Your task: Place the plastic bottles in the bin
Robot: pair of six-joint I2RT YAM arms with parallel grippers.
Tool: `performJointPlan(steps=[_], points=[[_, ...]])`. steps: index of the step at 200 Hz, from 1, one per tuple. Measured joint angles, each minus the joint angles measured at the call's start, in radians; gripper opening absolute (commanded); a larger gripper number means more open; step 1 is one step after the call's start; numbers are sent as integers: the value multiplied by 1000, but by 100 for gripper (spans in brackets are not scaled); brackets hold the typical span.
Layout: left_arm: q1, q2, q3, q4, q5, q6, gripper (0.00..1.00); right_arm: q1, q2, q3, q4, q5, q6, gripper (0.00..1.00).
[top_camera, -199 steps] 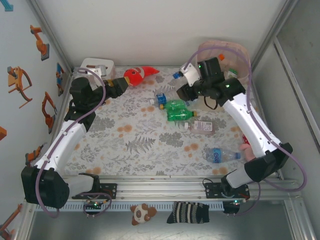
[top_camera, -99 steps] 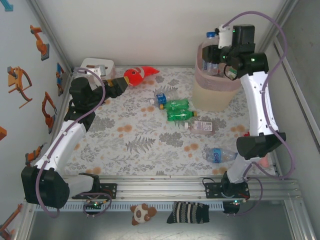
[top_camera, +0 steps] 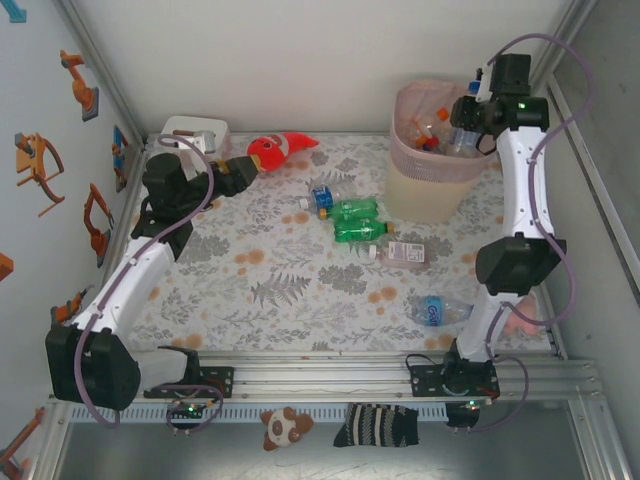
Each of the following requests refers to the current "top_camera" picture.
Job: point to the blue label bottle white cap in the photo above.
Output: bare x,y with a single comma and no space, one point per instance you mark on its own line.
322,196

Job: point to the orange label orange cap bottle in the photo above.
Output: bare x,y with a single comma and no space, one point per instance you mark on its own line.
442,114

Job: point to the pale blue label bottle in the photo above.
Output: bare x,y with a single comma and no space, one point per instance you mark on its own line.
457,142

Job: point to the red label red cap bottle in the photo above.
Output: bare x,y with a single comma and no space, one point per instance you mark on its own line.
431,146

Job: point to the green Sprite plastic bottle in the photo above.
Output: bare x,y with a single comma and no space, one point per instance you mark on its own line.
355,207
360,231

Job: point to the Ganten water bottle blue cap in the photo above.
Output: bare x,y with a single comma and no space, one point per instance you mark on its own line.
432,310

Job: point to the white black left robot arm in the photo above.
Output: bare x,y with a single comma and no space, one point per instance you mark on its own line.
125,285

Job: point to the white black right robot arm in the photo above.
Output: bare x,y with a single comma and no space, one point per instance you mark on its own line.
522,190

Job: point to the pink plastic bin liner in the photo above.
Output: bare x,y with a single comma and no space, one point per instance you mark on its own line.
402,160

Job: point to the beige ribbed waste bin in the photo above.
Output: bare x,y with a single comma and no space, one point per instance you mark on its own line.
420,200

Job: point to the red fish plush toy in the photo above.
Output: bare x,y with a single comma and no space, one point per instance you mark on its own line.
270,152

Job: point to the white pink tissue box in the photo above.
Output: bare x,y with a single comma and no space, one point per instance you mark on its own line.
175,125

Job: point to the small circuit board green LED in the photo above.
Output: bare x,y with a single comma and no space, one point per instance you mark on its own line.
472,403
189,410

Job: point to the pink plush toy polka dots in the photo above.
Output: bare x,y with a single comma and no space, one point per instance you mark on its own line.
525,315

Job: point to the brown white panda plush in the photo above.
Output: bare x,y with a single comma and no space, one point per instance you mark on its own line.
282,430

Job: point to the black white striped sock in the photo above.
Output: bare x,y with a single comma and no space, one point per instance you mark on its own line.
375,425

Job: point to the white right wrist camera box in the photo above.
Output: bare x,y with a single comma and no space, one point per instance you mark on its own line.
484,85

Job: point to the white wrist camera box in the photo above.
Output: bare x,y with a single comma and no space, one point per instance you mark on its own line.
484,85
206,142

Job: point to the blue and orange wall sticker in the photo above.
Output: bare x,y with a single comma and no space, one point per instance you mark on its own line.
120,150

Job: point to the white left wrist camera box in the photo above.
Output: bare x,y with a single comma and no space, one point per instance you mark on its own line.
206,142

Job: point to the aluminium frame post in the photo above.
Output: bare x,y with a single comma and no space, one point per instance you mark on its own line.
575,15
105,70

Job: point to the orange claw wall sticker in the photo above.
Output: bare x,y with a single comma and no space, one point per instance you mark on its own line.
27,162

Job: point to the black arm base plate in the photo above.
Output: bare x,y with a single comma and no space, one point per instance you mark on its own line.
425,380
220,380

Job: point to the aluminium rail frame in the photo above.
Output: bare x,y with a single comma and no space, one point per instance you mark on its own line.
325,375

